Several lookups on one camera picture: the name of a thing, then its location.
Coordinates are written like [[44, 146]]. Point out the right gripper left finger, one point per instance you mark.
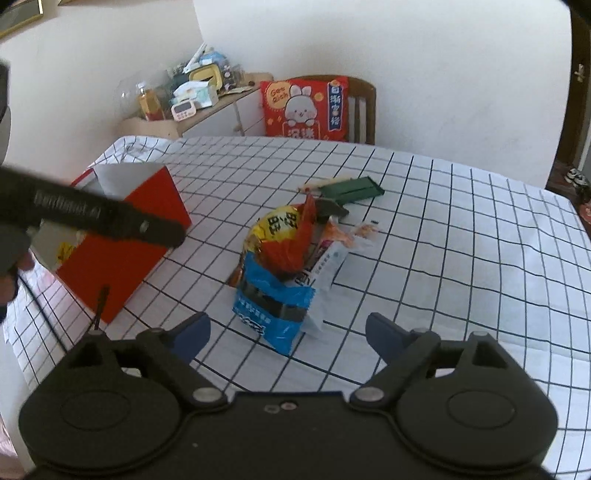
[[170, 353]]

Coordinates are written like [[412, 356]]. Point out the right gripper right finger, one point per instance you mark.
[[407, 355]]

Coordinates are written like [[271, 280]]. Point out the person's left hand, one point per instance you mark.
[[9, 282]]

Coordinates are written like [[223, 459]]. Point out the grey lamp head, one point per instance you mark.
[[5, 112]]

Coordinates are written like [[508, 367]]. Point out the orange brown snack bag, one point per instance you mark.
[[236, 275]]

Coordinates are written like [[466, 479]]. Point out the blue snack packet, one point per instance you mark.
[[274, 310]]

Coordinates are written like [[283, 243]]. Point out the white orange snack packet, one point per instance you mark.
[[333, 246]]

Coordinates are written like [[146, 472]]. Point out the yellow red snack bag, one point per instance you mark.
[[280, 240]]

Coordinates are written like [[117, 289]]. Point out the orange drink bottle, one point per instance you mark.
[[149, 103]]

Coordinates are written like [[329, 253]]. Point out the white checked tablecloth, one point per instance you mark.
[[458, 250]]

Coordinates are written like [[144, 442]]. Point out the black snack packet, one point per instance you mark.
[[327, 208]]

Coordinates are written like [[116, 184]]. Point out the green snack packet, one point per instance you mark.
[[352, 190]]

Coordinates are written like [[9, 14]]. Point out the pink digital timer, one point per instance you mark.
[[183, 110]]

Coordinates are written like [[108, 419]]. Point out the beige sausage stick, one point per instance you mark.
[[317, 185]]

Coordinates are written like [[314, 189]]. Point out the tissue box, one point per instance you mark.
[[202, 93]]

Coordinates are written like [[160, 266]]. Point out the yellow box on cabinet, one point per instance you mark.
[[211, 74]]

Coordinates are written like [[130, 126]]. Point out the wooden side cabinet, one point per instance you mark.
[[233, 115]]

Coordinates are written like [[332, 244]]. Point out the red rabbit cushion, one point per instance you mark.
[[306, 109]]

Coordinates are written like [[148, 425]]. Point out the wooden chair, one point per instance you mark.
[[361, 117]]

